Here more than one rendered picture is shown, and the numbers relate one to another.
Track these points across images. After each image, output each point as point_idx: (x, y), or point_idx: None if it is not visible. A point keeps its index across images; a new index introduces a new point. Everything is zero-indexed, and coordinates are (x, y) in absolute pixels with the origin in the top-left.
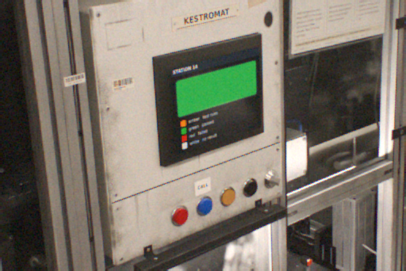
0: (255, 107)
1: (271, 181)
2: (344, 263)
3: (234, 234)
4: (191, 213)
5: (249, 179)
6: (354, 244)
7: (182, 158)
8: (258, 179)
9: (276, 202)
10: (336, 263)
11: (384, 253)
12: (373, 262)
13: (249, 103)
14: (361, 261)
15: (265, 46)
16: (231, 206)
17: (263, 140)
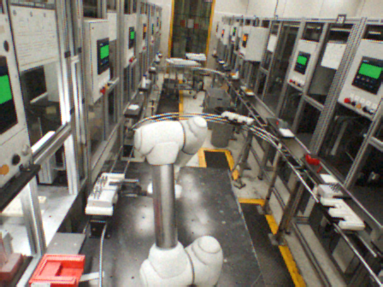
0: (13, 107)
1: (26, 151)
2: (44, 178)
3: (16, 191)
4: None
5: (14, 154)
6: (50, 168)
7: None
8: (18, 153)
9: (28, 162)
10: (39, 180)
11: (71, 169)
12: (61, 174)
13: (8, 105)
14: (53, 175)
15: (8, 65)
16: (6, 174)
17: (17, 128)
